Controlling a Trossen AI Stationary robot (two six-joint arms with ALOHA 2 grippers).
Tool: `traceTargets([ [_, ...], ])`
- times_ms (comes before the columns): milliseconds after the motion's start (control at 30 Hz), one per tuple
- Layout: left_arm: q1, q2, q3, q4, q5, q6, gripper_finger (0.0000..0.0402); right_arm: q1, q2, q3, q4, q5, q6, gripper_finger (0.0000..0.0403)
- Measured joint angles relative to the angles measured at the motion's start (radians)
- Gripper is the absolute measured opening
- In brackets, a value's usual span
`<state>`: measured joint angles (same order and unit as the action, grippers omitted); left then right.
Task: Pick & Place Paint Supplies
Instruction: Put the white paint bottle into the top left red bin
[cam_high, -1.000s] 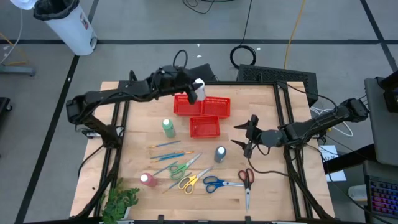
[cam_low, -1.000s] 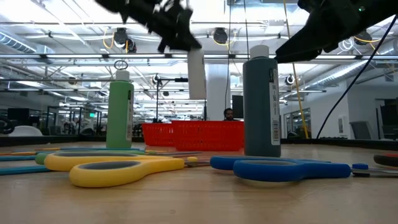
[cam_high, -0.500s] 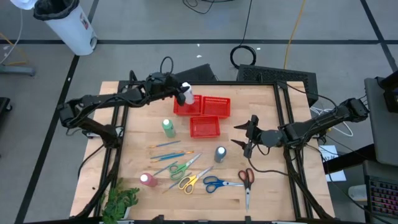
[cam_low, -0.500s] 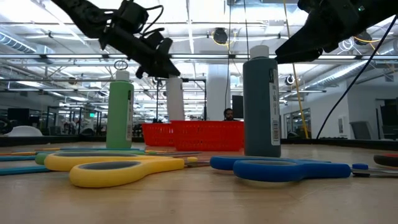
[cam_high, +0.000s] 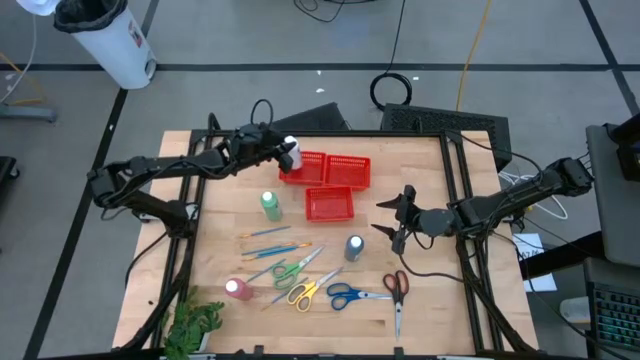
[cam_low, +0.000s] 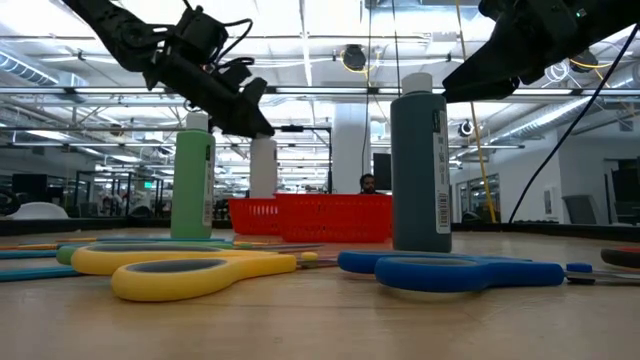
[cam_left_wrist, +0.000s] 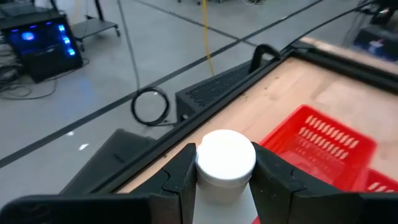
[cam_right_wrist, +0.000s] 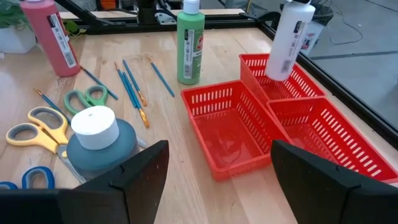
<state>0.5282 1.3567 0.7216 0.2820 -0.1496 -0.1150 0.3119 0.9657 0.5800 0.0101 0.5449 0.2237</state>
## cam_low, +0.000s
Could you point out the red plastic mesh basket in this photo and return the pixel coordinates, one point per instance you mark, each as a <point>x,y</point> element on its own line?
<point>252,217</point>
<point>330,220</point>

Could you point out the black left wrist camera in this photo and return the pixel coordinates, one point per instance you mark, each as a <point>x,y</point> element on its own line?
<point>234,75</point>

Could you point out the black monitor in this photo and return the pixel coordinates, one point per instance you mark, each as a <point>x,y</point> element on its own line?
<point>382,172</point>

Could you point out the green paint bottle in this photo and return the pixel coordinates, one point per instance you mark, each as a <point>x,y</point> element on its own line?
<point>190,190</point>

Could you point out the white paint bottle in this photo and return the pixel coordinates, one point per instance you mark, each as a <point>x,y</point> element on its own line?
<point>263,170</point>

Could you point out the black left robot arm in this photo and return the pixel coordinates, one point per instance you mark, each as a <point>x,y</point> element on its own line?
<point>125,35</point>

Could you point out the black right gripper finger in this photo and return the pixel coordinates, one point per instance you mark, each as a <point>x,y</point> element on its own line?
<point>492,67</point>
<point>490,91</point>

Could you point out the dark teal paint bottle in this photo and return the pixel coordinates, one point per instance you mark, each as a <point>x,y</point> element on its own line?
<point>412,175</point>

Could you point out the black table edge rail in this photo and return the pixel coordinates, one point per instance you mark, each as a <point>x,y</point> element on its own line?
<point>550,230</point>

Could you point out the white rounded object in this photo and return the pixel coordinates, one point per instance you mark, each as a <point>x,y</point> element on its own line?
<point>37,212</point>

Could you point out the person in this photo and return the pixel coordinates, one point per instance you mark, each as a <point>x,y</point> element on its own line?
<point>367,184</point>

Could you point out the white square column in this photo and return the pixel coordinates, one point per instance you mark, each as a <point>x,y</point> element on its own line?
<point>350,150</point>

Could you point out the grey office chair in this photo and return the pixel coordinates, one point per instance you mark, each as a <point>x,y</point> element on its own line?
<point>582,210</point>

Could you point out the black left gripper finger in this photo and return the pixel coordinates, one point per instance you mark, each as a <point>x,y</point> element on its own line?
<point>247,122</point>
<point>255,92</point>

